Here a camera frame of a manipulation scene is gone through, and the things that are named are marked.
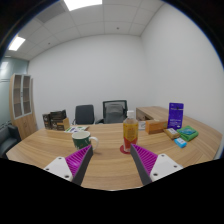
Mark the tan cardboard box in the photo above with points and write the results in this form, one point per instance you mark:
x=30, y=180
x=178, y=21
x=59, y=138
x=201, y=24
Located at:
x=155, y=126

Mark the wooden shelf cabinet glass doors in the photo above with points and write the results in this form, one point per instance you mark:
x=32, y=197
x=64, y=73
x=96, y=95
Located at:
x=25, y=123

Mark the small yellowish flat box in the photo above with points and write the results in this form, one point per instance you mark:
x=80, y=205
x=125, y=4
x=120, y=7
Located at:
x=171, y=133

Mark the white and green mug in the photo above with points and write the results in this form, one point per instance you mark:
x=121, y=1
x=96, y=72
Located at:
x=82, y=140

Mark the flat round red coaster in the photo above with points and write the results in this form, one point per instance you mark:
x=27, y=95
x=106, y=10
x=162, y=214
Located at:
x=123, y=150

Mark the rectangular ceiling light panel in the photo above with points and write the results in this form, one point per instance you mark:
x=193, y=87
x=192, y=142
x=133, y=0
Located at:
x=82, y=3
x=16, y=42

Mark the dark brown standing box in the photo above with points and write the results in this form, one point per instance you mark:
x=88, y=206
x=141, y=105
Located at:
x=46, y=121

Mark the wooden side cabinet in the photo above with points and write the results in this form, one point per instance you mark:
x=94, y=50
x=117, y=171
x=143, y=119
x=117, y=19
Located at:
x=150, y=112

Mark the grey mesh office chair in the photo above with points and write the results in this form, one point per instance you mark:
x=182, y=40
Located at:
x=114, y=111

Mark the purple standing box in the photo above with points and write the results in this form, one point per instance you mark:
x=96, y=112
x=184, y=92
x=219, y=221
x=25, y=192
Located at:
x=175, y=115

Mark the small light blue box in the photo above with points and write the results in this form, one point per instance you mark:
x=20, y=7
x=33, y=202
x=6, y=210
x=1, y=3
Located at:
x=180, y=142

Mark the black padded office chair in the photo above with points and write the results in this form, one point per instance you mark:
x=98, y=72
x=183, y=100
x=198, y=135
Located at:
x=84, y=114

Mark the ceiling air vent grille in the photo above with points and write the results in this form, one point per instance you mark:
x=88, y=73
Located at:
x=51, y=11

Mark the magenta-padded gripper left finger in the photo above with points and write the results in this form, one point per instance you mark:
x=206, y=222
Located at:
x=61, y=168

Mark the orange drink bottle white cap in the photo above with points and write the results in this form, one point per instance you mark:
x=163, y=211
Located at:
x=130, y=133

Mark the green packet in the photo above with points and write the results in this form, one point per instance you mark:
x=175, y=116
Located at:
x=187, y=132

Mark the black leather sofa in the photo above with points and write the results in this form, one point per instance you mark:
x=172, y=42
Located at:
x=6, y=138

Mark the brown cardboard carton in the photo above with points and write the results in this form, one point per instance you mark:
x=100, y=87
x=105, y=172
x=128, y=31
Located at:
x=63, y=125

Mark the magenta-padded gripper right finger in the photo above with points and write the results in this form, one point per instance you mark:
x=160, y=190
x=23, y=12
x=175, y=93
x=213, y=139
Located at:
x=161, y=166

